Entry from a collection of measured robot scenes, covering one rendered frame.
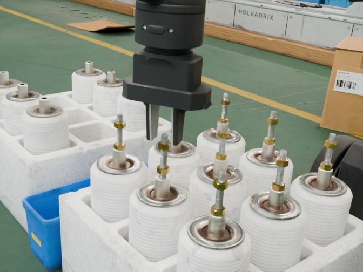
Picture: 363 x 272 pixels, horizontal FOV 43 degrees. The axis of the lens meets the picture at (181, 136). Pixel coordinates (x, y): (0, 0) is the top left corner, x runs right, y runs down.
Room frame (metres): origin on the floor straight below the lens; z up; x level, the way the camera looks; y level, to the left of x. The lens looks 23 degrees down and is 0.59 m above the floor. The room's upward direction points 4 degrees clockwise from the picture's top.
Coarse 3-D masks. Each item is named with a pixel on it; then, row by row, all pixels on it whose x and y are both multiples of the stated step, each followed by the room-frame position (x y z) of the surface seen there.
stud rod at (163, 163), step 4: (164, 136) 0.59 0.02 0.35; (164, 140) 0.59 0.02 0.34; (160, 152) 0.59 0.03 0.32; (164, 152) 0.59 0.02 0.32; (160, 156) 0.59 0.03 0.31; (164, 156) 0.59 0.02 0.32; (160, 160) 0.59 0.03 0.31; (164, 160) 0.59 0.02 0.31; (160, 164) 0.59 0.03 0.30; (164, 164) 0.59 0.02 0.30; (160, 176) 0.59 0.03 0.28; (164, 176) 0.59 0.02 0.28
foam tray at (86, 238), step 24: (72, 192) 0.71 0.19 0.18; (72, 216) 0.65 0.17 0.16; (96, 216) 0.63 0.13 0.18; (72, 240) 0.65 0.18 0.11; (96, 240) 0.59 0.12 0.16; (120, 240) 0.57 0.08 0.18; (360, 240) 0.61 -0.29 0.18; (72, 264) 0.66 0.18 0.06; (96, 264) 0.59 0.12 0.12; (120, 264) 0.54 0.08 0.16; (144, 264) 0.52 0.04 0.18; (168, 264) 0.52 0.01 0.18; (312, 264) 0.54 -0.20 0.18; (336, 264) 0.57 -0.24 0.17; (360, 264) 0.62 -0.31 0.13
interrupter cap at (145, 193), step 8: (144, 184) 0.62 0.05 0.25; (152, 184) 0.62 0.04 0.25; (176, 184) 0.62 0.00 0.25; (136, 192) 0.59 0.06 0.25; (144, 192) 0.59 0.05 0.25; (152, 192) 0.60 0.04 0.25; (176, 192) 0.60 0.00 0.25; (184, 192) 0.60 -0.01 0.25; (144, 200) 0.57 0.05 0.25; (152, 200) 0.57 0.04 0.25; (160, 200) 0.57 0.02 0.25; (168, 200) 0.58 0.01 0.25; (176, 200) 0.58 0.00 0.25; (184, 200) 0.58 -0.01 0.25
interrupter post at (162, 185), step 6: (156, 180) 0.59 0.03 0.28; (162, 180) 0.58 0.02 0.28; (168, 180) 0.59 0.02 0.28; (156, 186) 0.59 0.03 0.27; (162, 186) 0.58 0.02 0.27; (168, 186) 0.59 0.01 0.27; (156, 192) 0.59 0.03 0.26; (162, 192) 0.58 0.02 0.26; (168, 192) 0.59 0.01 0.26; (162, 198) 0.58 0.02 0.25
